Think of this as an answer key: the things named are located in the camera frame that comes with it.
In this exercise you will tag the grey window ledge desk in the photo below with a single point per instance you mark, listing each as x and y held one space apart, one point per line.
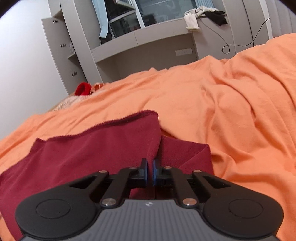
150 47

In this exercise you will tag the orange bed sheet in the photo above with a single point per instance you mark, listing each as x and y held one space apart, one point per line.
243 108

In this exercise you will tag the left light blue curtain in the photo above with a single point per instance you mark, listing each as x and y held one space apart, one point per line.
100 10

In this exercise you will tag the white garment on ledge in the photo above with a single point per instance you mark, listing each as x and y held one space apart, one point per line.
192 15

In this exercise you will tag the dark red knit sweater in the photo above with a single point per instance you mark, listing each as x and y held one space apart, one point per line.
108 146

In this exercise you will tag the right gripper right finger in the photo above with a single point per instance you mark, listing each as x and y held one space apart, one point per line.
165 176

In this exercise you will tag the white wall socket plate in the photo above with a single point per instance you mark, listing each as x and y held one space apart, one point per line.
184 52

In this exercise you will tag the window with white frame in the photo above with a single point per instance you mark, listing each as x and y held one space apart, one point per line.
128 16

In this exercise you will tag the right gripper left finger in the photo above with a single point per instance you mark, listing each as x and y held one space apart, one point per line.
134 177

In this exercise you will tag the grey wardrobe cabinet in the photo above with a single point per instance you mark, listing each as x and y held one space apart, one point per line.
72 32

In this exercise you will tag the black garment on ledge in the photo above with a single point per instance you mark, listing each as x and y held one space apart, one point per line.
218 17

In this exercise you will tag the bright red cloth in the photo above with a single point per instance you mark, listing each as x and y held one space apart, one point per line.
83 89

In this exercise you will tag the patterned pink pillow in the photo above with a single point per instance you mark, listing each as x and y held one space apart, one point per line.
69 101

